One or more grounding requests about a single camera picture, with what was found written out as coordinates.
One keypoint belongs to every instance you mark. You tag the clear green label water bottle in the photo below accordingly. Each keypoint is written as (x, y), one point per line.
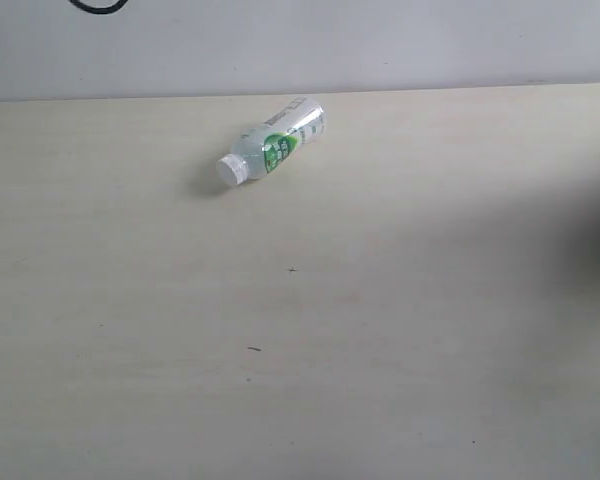
(260, 150)

